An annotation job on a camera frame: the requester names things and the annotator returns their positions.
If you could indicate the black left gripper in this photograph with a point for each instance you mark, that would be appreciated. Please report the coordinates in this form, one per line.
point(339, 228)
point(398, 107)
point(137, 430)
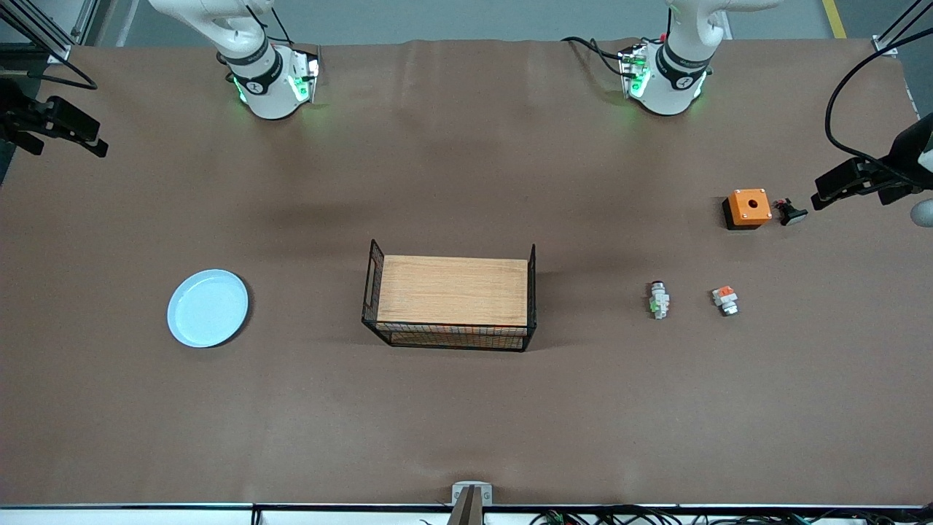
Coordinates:
point(901, 172)

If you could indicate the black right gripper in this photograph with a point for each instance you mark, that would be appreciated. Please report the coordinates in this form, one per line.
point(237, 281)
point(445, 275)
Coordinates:
point(16, 117)

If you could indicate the white green switch component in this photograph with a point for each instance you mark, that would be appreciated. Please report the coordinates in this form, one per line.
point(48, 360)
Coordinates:
point(659, 300)

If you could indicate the light blue round plate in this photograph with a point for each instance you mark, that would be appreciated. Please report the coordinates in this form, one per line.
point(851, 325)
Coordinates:
point(208, 308)

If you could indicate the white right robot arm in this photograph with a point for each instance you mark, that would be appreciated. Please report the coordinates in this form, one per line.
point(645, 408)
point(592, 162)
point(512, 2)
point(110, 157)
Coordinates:
point(270, 95)

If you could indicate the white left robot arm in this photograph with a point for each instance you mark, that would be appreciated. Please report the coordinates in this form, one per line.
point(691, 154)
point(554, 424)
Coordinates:
point(667, 91)

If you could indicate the black push button head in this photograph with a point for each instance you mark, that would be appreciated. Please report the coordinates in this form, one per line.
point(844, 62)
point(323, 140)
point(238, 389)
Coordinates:
point(791, 213)

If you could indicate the brown table cover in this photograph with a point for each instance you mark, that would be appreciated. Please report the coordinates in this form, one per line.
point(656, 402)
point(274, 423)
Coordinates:
point(466, 423)

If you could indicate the orange button enclosure box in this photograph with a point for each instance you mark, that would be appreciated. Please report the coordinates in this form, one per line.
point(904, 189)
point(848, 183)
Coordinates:
point(748, 207)

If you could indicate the aluminium frame post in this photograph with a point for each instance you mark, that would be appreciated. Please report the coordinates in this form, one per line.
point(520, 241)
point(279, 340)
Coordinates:
point(55, 40)
point(893, 33)

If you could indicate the white orange switch component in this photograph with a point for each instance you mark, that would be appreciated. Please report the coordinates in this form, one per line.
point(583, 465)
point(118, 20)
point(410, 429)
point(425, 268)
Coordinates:
point(725, 300)

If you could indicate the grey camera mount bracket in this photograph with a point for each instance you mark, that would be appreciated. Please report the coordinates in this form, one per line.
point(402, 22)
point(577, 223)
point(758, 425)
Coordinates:
point(471, 497)

